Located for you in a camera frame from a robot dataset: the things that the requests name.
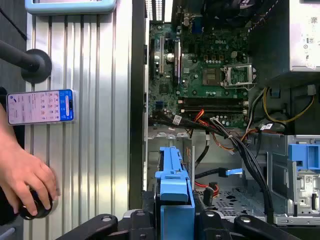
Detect silver disk bay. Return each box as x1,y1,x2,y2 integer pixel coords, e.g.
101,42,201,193
147,132,196,193

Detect person's bare hand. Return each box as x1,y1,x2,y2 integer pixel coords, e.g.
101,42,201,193
0,129,61,217

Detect CPU socket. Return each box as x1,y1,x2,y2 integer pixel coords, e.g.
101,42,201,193
223,63,257,90

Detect wire locking lever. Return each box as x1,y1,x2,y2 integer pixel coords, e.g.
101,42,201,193
224,83,258,90

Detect black pole with round base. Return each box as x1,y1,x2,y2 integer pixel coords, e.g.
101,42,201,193
0,39,53,85

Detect metal socket cover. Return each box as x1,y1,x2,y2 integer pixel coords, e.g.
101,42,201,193
224,64,254,88

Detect black case fan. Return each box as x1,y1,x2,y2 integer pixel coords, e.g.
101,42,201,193
203,0,253,25

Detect pale blue teach pendant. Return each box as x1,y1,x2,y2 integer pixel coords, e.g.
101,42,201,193
24,0,117,15

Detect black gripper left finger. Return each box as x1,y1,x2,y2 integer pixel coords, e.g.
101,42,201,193
56,191,157,240

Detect red wire with black plug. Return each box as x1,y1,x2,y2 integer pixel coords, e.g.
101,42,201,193
194,181,220,208

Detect black flat data cable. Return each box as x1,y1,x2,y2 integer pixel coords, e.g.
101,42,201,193
194,131,210,166

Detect blue video port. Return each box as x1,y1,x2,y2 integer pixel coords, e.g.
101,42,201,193
191,15,204,34

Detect black RAM slot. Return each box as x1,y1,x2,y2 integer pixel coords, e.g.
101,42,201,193
178,96,248,101
178,100,248,106
178,104,248,110
178,109,248,115

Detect orange wire bundle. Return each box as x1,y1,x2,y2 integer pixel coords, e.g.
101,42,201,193
194,108,258,153

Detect yellow wire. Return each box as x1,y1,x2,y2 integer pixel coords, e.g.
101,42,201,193
263,86,316,123

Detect smartphone with lit screen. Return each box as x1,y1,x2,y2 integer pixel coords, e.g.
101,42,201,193
6,89,76,126

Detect thin black cable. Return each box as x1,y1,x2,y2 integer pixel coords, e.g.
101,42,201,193
0,7,28,41

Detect silver drive cage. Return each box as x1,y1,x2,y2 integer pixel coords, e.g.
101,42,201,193
267,134,320,226

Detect grey power supply unit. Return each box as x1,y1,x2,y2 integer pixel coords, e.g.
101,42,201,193
248,0,320,86

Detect small round black tool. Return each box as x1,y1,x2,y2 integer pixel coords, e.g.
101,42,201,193
18,189,60,221

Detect green Dell motherboard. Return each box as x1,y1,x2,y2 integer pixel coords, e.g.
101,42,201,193
148,23,251,130

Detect black open PC case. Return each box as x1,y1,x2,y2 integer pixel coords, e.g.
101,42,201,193
129,0,320,240

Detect black cable bundle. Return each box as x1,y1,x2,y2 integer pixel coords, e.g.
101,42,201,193
149,111,275,223

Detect hard disk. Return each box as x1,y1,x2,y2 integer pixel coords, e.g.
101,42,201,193
153,146,196,240

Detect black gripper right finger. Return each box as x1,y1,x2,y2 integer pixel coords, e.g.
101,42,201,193
194,192,305,240

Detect black wire with blue plug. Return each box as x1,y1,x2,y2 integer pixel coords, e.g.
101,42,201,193
194,167,243,180

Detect blue plastic drive carrier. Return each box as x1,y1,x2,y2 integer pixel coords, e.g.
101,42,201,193
287,142,320,173

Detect pale expansion slot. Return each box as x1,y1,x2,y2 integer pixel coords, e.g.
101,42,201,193
159,34,165,76

